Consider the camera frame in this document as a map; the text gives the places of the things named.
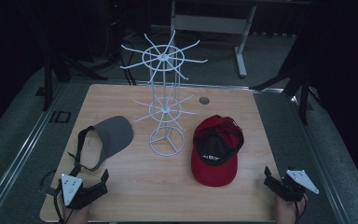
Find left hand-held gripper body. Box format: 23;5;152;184
57;173;95;210

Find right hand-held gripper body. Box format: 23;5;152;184
274;169;320;203

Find grey sun visor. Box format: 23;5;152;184
67;115;134;173

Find red baseball cap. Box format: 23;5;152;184
190;114;245;188

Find white wire hat rack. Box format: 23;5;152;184
119;29;209;158

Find person's right hand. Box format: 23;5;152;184
275;193;308;224

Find person's left hand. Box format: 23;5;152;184
62;202;91;224

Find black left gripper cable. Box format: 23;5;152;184
38;169;65;224

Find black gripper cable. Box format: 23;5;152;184
293;194;309;223
38;169;65;224

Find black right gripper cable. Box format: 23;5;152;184
293;194;309;223

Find metal floor rail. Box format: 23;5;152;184
290;92;353;224
0;83;68;224

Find black floor bracket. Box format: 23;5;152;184
48;110;73;124

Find black floor cables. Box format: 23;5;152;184
103;29;139;87

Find white metal desk frame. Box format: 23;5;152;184
169;0;258;78

